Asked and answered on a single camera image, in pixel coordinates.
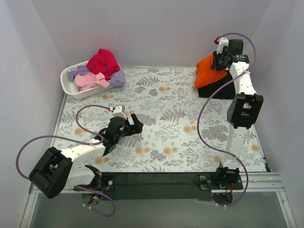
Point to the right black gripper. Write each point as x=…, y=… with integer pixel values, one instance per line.
x=218, y=61

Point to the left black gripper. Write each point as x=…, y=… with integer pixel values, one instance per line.
x=129, y=127

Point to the orange t shirt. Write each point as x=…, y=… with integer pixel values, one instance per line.
x=205, y=74

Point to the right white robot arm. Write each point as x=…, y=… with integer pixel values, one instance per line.
x=242, y=112

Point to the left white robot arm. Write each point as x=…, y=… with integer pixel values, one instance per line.
x=59, y=169

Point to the folded black t shirt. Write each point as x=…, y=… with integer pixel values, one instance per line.
x=227, y=93

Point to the floral table mat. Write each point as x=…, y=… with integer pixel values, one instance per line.
x=181, y=131

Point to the lavender t shirt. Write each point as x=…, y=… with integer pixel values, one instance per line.
x=117, y=79

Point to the pink t shirt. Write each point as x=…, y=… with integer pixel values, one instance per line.
x=91, y=80

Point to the magenta t shirt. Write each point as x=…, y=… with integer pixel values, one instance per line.
x=103, y=62

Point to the white plastic laundry basket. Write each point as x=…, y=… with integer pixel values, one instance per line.
x=70, y=88

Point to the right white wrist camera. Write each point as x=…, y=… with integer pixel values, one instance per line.
x=221, y=43

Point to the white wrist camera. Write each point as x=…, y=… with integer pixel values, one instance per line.
x=221, y=43
x=118, y=111

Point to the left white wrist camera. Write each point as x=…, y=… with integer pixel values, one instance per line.
x=118, y=111

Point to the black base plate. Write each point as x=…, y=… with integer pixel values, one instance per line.
x=159, y=185

